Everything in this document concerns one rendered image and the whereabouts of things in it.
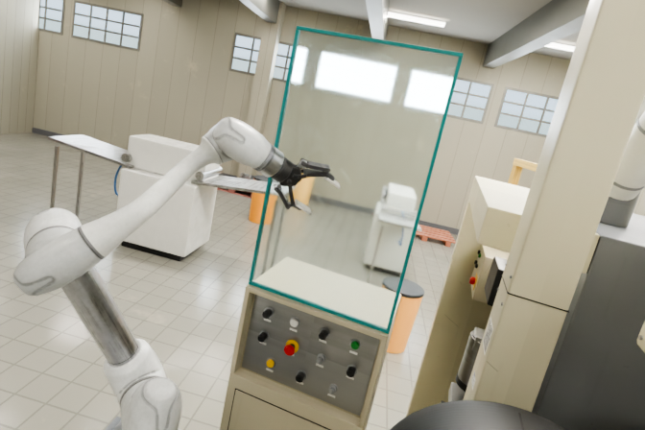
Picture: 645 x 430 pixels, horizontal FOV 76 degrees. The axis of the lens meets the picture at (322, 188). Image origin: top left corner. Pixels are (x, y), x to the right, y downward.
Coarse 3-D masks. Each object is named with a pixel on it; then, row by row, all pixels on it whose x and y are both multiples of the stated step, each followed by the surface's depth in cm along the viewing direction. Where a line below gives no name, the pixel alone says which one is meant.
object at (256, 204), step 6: (264, 180) 621; (252, 192) 637; (252, 198) 636; (258, 198) 629; (252, 204) 637; (258, 204) 631; (252, 210) 637; (258, 210) 633; (252, 216) 638; (258, 216) 635; (252, 222) 641; (258, 222) 637
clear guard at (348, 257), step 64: (320, 64) 139; (384, 64) 133; (448, 64) 127; (320, 128) 142; (384, 128) 135; (320, 192) 145; (384, 192) 138; (256, 256) 156; (320, 256) 148; (384, 256) 141; (384, 320) 144
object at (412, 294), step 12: (408, 288) 365; (420, 288) 371; (408, 300) 352; (420, 300) 361; (408, 312) 356; (396, 324) 358; (408, 324) 360; (396, 336) 361; (408, 336) 368; (396, 348) 365
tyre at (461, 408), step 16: (464, 400) 90; (480, 400) 89; (416, 416) 91; (432, 416) 88; (448, 416) 86; (464, 416) 84; (480, 416) 83; (496, 416) 83; (512, 416) 83; (528, 416) 84
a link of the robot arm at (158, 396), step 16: (144, 384) 128; (160, 384) 129; (128, 400) 129; (144, 400) 123; (160, 400) 124; (176, 400) 128; (128, 416) 125; (144, 416) 122; (160, 416) 123; (176, 416) 127
